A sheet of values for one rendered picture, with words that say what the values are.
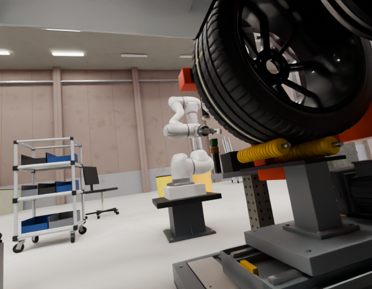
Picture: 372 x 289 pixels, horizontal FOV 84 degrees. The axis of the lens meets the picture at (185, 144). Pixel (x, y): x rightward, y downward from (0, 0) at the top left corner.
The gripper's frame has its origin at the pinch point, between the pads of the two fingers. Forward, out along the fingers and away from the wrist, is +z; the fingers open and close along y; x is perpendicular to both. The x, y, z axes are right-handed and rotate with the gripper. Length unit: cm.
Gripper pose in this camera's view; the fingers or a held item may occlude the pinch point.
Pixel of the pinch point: (218, 131)
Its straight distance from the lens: 124.4
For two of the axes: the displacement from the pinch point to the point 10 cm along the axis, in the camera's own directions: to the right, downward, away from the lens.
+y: 9.3, -0.7, 3.6
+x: 0.3, 9.9, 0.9
